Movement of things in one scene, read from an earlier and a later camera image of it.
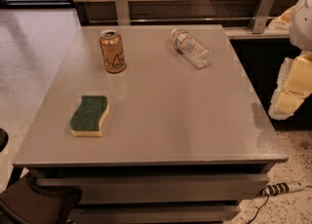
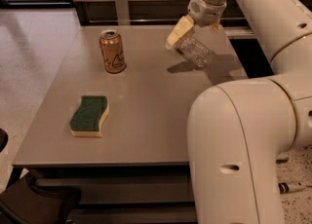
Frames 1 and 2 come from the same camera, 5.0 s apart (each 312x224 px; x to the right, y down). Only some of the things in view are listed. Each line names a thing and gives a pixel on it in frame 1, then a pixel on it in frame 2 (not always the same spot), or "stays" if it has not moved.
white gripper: [302, 28] -> [208, 13]
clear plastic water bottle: [200, 56] stays
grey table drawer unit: [157, 194] stays
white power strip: [282, 188] stays
